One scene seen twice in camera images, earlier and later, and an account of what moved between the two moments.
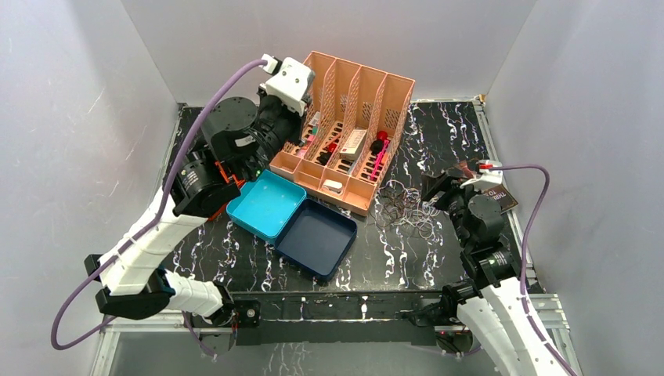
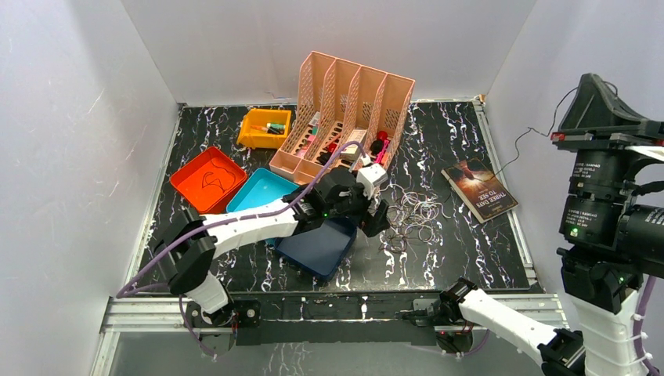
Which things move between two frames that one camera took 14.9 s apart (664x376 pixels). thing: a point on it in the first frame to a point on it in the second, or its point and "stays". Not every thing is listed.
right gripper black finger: (434, 188) to (593, 109)
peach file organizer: (349, 124) stays
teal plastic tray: (265, 205) stays
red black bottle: (376, 146) stays
